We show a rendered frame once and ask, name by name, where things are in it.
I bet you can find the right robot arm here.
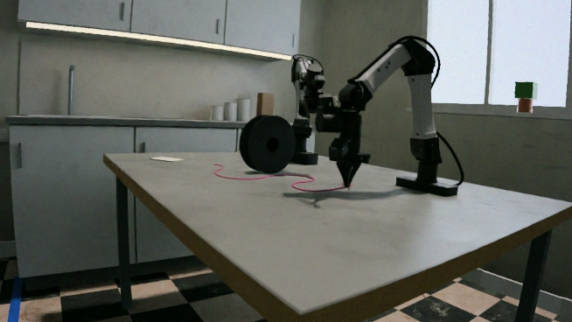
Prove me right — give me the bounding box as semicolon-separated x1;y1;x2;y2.
291;58;325;157

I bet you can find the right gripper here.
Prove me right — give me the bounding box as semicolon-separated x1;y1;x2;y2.
298;81;338;120

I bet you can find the black cable reel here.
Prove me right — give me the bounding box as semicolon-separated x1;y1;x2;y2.
239;115;296;173

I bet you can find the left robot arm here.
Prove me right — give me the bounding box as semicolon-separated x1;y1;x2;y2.
315;38;458;191

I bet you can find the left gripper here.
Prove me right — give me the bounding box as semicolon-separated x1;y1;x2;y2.
329;132;371;187

